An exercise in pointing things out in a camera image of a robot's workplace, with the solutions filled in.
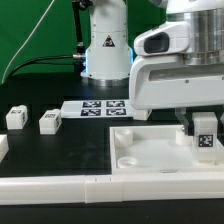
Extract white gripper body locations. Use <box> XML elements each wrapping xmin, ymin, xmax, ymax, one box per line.
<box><xmin>129</xmin><ymin>55</ymin><xmax>224</xmax><ymax>110</ymax></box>

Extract white square tabletop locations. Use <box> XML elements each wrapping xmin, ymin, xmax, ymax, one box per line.
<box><xmin>110</xmin><ymin>125</ymin><xmax>224</xmax><ymax>175</ymax></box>

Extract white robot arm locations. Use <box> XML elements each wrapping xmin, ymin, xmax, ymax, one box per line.
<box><xmin>81</xmin><ymin>0</ymin><xmax>224</xmax><ymax>120</ymax></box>

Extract white left fence piece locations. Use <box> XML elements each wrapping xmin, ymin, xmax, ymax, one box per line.
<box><xmin>0</xmin><ymin>135</ymin><xmax>9</xmax><ymax>163</ymax></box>

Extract white front fence rail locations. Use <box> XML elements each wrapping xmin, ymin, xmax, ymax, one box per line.
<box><xmin>0</xmin><ymin>172</ymin><xmax>224</xmax><ymax>205</ymax></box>

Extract white marker base plate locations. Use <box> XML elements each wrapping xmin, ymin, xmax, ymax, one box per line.
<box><xmin>61</xmin><ymin>99</ymin><xmax>134</xmax><ymax>119</ymax></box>

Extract black cable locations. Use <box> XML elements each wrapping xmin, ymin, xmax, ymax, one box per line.
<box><xmin>4</xmin><ymin>54</ymin><xmax>87</xmax><ymax>81</ymax></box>

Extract white cable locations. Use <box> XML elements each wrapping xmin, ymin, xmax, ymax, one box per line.
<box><xmin>1</xmin><ymin>0</ymin><xmax>57</xmax><ymax>85</ymax></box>

